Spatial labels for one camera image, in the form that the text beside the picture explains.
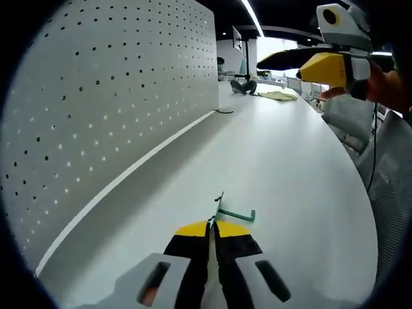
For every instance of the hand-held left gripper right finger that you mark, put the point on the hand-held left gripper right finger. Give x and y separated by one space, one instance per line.
238 257

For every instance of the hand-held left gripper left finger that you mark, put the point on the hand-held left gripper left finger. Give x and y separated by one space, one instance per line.
186 257

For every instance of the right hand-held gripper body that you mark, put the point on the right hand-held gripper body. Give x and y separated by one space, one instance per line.
344 32

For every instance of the green hook assembly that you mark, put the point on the green hook assembly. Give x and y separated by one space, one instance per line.
235 213

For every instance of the white perforated mounting plate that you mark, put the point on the white perforated mounting plate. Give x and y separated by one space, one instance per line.
96 96

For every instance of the person's right hand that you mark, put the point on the person's right hand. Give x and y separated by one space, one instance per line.
389 90

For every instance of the yellow cloth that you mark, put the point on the yellow cloth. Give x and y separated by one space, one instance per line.
277 96

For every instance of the monitor on black stand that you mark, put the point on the monitor on black stand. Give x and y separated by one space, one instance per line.
238 38

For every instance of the ceiling light strip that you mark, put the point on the ceiling light strip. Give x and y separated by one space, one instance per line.
253 16

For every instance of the black curved object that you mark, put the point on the black curved object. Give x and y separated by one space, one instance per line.
238 87

